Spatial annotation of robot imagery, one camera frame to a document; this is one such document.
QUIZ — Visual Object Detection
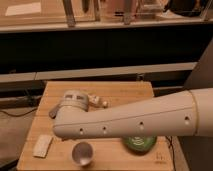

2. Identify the white ceramic cup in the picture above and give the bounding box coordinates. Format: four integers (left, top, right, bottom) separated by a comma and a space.
72, 142, 93, 167

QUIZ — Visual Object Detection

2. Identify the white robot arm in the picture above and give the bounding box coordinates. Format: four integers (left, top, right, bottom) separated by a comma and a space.
53, 88, 213, 139

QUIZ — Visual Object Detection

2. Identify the green ceramic bowl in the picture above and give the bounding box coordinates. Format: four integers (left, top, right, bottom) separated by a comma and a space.
122, 136, 157, 153

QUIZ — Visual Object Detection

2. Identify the grey rectangular block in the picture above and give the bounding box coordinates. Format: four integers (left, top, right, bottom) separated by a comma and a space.
49, 104, 60, 119

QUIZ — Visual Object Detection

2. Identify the white sponge pad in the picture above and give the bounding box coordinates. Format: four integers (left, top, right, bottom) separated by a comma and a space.
33, 135, 53, 158

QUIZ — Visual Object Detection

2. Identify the black floor cable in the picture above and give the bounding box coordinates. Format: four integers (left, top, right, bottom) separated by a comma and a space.
0, 89, 40, 118

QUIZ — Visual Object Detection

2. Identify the black cable right side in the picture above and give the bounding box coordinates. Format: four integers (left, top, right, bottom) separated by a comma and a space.
165, 135, 177, 168

